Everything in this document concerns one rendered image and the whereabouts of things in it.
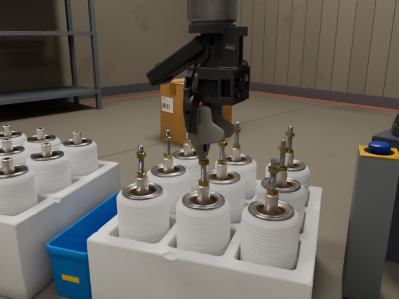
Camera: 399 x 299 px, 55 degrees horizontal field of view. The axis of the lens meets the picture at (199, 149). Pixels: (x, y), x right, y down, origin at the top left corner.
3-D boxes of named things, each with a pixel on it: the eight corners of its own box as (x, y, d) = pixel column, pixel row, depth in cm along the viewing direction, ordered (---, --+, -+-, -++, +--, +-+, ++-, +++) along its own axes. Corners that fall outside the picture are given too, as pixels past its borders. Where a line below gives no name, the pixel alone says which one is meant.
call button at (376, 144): (366, 149, 76) (367, 139, 75) (388, 151, 74) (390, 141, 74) (367, 155, 72) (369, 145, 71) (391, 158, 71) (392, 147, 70)
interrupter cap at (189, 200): (177, 209, 64) (177, 206, 64) (186, 191, 71) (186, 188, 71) (222, 213, 62) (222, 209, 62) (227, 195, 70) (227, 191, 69)
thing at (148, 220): (113, 273, 76) (107, 190, 71) (154, 257, 82) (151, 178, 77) (136, 298, 69) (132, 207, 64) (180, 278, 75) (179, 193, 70)
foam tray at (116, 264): (173, 228, 108) (171, 168, 103) (316, 253, 96) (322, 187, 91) (93, 322, 73) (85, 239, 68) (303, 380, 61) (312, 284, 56)
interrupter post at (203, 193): (195, 204, 66) (195, 187, 65) (198, 199, 68) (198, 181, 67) (209, 205, 65) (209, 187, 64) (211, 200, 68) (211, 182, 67)
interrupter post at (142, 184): (133, 193, 71) (132, 175, 70) (145, 189, 72) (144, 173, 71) (140, 197, 69) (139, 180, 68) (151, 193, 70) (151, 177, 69)
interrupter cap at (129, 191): (114, 191, 71) (114, 188, 71) (149, 182, 76) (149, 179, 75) (134, 205, 65) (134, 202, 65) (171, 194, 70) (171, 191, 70)
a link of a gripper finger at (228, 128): (230, 161, 63) (230, 105, 60) (198, 155, 65) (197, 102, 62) (237, 155, 65) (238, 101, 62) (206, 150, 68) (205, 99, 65)
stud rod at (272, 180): (271, 204, 62) (273, 160, 60) (266, 202, 63) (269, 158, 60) (275, 203, 62) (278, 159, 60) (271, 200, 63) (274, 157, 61)
